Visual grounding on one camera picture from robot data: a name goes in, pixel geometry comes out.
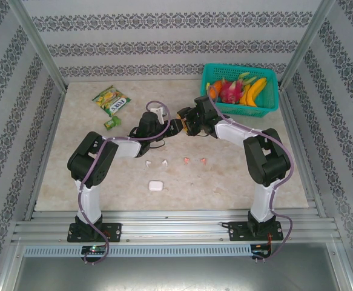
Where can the green snack bag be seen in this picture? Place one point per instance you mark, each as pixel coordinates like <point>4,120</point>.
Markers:
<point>112,101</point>

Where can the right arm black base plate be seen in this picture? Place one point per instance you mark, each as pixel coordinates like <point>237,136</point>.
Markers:
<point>236,232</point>

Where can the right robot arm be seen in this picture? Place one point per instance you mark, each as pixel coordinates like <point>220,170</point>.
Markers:
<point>265,169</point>

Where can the left small circuit board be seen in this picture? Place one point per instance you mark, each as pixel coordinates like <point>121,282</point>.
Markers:
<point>94,249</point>

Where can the aluminium mounting rail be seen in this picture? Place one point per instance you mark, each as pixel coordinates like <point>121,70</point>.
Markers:
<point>176,225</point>

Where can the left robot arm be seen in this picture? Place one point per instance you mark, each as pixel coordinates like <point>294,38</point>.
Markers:
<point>85,197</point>

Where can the small circuit board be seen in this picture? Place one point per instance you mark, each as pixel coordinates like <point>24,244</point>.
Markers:
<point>94,249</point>
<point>262,250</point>

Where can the pink toy dragon fruit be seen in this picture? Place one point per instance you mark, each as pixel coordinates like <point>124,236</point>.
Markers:
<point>229,91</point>

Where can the orange toy fruit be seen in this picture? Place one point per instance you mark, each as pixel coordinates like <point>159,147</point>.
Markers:
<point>217,89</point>

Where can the teal plastic basket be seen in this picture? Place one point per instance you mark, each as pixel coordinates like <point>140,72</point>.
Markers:
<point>267,91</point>

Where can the white earbud charging case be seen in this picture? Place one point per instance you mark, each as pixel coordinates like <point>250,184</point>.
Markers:
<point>156,185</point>

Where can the small yellow toy fruit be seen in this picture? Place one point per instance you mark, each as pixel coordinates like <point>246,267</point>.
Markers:
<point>207,92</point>

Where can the small green candy packet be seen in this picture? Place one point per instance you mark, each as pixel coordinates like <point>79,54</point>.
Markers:
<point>112,123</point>

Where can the yellow toy banana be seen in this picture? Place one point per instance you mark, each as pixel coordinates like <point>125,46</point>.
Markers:
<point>253,92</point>

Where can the right small circuit board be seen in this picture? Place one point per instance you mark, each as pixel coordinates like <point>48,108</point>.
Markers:
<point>262,250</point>

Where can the aluminium frame post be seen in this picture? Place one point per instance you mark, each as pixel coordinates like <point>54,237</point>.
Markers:
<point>37,45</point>
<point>308,45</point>

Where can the aluminium frame side rail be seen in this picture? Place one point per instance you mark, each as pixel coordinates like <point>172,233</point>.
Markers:
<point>44,154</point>
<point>300,151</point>

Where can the grey metal panel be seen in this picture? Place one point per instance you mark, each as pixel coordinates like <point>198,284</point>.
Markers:
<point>176,274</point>

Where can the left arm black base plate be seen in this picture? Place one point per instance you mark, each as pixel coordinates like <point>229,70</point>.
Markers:
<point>112,232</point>

